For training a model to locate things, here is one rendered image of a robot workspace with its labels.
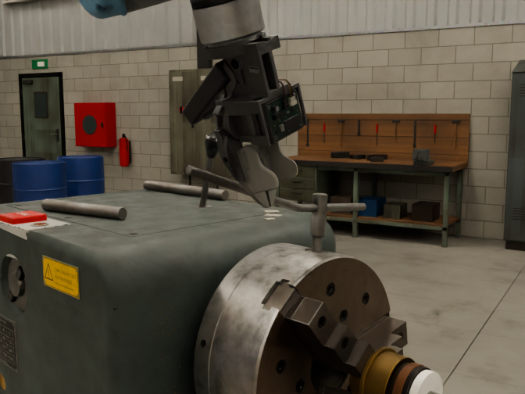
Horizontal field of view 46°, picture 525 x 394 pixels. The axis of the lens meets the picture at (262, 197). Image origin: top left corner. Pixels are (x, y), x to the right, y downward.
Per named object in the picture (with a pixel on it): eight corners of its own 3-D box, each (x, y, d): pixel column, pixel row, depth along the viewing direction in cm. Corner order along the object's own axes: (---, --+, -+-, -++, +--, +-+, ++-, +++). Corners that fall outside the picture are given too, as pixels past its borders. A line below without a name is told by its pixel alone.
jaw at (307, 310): (298, 359, 88) (261, 309, 81) (316, 331, 90) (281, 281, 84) (362, 383, 80) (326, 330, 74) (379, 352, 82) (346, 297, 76)
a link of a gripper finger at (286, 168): (296, 210, 75) (279, 140, 72) (262, 205, 79) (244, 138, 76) (312, 199, 77) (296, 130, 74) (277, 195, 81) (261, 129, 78)
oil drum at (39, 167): (3, 239, 700) (-1, 162, 688) (45, 231, 751) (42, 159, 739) (38, 245, 670) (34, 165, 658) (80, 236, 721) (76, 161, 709)
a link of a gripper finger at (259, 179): (280, 221, 73) (262, 149, 70) (245, 216, 77) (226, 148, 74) (296, 210, 75) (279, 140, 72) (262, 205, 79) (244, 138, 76)
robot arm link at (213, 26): (178, 12, 68) (230, -3, 73) (190, 53, 70) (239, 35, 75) (223, 5, 63) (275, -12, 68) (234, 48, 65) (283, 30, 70)
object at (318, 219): (315, 268, 92) (319, 192, 92) (325, 271, 91) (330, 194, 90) (305, 270, 91) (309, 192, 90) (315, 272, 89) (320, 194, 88)
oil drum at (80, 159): (49, 225, 792) (45, 157, 780) (83, 218, 843) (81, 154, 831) (81, 229, 762) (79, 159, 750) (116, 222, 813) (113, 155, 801)
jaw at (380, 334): (327, 333, 92) (373, 304, 100) (330, 363, 93) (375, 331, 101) (391, 353, 84) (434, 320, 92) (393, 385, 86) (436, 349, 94)
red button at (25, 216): (-2, 225, 105) (-2, 213, 105) (32, 220, 110) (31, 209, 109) (13, 230, 101) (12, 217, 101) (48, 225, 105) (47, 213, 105)
